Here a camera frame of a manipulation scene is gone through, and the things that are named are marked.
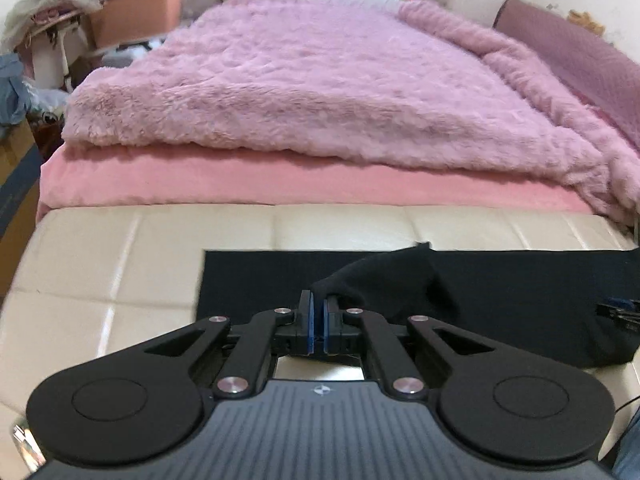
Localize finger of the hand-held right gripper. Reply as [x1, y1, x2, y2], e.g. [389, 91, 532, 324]
[596, 297, 640, 333]

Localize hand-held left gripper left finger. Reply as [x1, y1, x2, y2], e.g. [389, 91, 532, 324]
[142, 290, 316, 401]

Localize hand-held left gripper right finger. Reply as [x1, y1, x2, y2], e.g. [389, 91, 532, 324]
[322, 297, 497, 401]

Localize black pants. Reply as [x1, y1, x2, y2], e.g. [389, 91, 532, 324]
[200, 241, 640, 368]

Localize pink bed sheet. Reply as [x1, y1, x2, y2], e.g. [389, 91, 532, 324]
[36, 147, 608, 223]

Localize person's leg in jeans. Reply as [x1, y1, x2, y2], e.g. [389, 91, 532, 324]
[612, 437, 640, 480]

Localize pink fluffy blanket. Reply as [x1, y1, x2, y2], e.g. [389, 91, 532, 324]
[61, 0, 640, 226]

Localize purple covered headboard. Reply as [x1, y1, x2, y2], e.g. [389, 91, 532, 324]
[492, 0, 640, 153]

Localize yellow plush toy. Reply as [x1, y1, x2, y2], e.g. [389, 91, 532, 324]
[567, 9, 606, 37]

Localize cardboard box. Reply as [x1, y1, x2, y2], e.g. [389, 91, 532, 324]
[0, 120, 43, 301]

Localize pink plastic storage box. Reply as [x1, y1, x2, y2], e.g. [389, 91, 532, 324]
[87, 0, 188, 52]

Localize small white table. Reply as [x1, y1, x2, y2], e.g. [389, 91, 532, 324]
[27, 15, 92, 92]

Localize blue-grey plastic bag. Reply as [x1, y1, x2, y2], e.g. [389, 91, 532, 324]
[0, 52, 33, 128]

